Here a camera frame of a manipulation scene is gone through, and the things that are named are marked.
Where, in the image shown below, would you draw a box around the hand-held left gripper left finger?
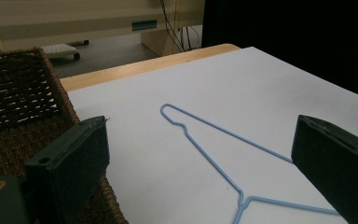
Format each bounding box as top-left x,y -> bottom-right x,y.
23,116 -> 111,224

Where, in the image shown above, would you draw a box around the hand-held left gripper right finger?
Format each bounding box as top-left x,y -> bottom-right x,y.
291,114 -> 358,224

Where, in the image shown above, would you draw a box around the blue wire clothes hanger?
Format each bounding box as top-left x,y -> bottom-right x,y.
159,103 -> 340,224

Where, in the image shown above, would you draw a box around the brown woven wicker basket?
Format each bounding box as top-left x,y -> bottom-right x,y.
0,47 -> 130,224

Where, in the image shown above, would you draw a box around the white wheeled platform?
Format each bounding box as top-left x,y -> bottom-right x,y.
40,39 -> 90,61

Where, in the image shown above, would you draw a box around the beige desk with drawer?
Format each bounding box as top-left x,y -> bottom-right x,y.
0,0 -> 206,58

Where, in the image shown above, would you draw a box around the white paper sheet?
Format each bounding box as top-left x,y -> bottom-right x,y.
66,46 -> 358,224

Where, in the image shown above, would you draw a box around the black cables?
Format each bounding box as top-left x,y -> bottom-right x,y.
158,0 -> 201,53

